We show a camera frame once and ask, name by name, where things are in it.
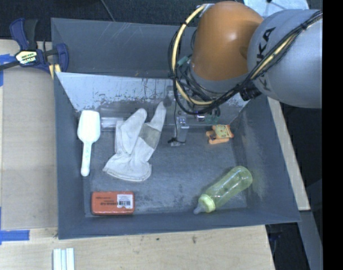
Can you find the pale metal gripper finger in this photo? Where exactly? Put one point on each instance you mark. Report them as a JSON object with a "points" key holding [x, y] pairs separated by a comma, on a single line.
{"points": [[183, 129], [169, 96]]}

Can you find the orange toy figure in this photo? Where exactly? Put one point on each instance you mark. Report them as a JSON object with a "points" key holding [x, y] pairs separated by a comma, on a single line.
{"points": [[220, 132]]}

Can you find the grey metal bin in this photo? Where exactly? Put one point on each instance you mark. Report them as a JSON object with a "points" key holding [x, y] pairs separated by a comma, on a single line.
{"points": [[174, 179]]}

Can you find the white work glove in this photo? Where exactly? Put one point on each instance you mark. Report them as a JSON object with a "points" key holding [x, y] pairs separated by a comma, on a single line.
{"points": [[131, 150]]}

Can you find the yellow-green baby bottle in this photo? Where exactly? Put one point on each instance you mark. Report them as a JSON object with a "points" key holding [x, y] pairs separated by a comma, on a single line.
{"points": [[230, 186]]}

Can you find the white plastic scoop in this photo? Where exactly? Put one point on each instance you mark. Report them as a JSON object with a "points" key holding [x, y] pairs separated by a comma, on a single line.
{"points": [[88, 128]]}

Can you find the orange box with label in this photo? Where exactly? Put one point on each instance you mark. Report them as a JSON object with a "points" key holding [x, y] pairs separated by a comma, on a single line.
{"points": [[109, 204]]}

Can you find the black cylinder on white bracket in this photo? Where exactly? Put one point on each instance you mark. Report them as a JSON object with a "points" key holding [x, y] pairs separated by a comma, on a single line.
{"points": [[249, 93]]}

